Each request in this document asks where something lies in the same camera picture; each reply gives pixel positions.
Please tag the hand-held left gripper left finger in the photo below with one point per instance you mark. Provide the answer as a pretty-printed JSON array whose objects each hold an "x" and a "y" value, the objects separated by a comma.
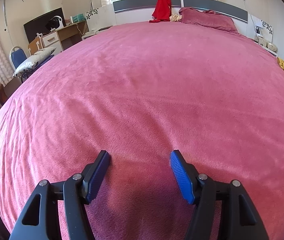
[{"x": 97, "y": 180}]

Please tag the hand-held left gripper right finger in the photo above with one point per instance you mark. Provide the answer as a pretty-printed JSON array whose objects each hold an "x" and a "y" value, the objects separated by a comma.
[{"x": 180, "y": 177}]

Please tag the pink bed blanket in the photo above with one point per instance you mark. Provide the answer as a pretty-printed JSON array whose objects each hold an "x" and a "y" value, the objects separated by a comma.
[{"x": 142, "y": 92}]

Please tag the grey patterned pillow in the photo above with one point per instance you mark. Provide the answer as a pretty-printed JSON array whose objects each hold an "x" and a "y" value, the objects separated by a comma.
[{"x": 31, "y": 62}]

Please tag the white nightstand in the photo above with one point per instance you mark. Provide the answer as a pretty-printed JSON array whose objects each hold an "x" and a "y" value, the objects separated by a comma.
[
  {"x": 89, "y": 35},
  {"x": 267, "y": 45}
]

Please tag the blue chair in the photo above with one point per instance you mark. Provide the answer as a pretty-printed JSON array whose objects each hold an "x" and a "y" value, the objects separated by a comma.
[{"x": 18, "y": 56}]

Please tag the wooden desk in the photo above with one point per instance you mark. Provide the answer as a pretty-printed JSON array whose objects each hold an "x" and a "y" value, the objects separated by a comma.
[{"x": 67, "y": 33}]

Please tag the beige fluffy item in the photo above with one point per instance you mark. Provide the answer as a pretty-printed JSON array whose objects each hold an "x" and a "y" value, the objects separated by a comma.
[{"x": 175, "y": 18}]

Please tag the white and black device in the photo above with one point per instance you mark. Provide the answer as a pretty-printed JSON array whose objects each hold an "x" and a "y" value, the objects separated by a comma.
[{"x": 58, "y": 22}]

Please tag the teal box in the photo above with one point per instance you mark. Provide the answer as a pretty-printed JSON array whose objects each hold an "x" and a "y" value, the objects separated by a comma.
[{"x": 78, "y": 18}]

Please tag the white floral headboard panel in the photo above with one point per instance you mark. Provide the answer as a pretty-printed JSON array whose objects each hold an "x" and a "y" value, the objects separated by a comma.
[
  {"x": 99, "y": 15},
  {"x": 263, "y": 26}
]

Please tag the black television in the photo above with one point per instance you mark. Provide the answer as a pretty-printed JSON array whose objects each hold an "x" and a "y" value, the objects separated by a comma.
[{"x": 36, "y": 25}]

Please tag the bright red garment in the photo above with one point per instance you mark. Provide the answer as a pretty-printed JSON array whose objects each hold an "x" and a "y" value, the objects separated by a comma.
[{"x": 162, "y": 7}]

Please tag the grey bed headboard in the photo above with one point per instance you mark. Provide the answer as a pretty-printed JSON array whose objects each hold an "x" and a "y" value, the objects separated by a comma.
[{"x": 137, "y": 5}]

